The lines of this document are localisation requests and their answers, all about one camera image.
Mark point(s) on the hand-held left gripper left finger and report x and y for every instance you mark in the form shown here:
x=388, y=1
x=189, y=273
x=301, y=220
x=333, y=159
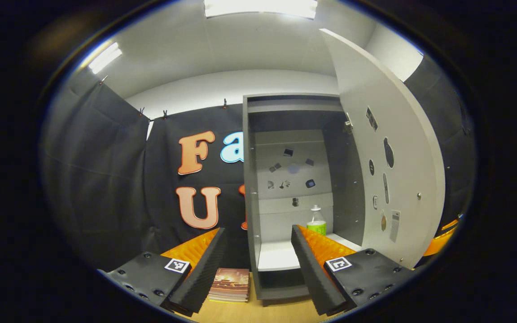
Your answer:
x=209, y=264

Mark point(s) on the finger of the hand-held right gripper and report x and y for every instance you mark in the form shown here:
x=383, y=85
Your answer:
x=450, y=224
x=440, y=242

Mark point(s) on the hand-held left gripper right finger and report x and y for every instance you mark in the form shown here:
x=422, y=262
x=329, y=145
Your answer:
x=310, y=269

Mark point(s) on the green bottle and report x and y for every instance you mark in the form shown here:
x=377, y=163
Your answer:
x=317, y=226

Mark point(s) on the white cabinet shelf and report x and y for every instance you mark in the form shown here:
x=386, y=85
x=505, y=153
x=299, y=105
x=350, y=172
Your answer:
x=276, y=258

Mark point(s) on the metal cabinet hinge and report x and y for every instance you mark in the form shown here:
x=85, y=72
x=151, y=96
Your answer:
x=348, y=123

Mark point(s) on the white book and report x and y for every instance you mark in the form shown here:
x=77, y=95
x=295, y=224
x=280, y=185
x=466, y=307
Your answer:
x=227, y=296
x=225, y=300

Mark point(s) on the black backdrop cloth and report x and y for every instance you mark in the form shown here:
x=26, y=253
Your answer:
x=106, y=179

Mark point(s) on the ceiling panel light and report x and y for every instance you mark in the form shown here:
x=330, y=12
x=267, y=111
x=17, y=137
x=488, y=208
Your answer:
x=105, y=58
x=258, y=6

